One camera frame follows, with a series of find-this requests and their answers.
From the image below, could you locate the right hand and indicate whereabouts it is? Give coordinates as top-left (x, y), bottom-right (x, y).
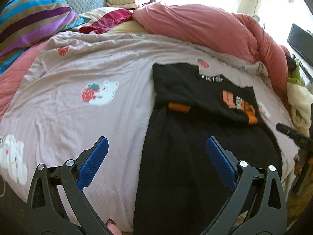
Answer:
top-left (294, 153), bottom-right (312, 176)

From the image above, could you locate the pink duvet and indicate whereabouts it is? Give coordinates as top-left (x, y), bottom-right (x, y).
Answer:
top-left (133, 2), bottom-right (288, 99)

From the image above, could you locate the pink strawberry print bedsheet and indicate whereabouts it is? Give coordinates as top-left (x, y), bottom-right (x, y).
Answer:
top-left (1, 31), bottom-right (297, 234)

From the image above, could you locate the black sweater with orange trim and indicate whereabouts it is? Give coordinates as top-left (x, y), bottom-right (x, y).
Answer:
top-left (133, 63), bottom-right (282, 234)

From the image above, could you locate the striped colourful pillow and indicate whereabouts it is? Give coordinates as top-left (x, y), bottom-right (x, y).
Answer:
top-left (1, 0), bottom-right (86, 74)

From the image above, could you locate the left hand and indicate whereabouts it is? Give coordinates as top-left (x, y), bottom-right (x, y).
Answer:
top-left (106, 219), bottom-right (122, 235)

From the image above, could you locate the red and cream blanket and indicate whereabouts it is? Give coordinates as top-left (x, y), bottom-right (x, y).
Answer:
top-left (74, 7), bottom-right (148, 34)

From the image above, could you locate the cream and green plush blanket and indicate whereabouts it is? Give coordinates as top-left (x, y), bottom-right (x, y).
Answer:
top-left (287, 57), bottom-right (312, 136)

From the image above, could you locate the black monitor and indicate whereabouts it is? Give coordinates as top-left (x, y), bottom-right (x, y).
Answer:
top-left (287, 23), bottom-right (313, 66)

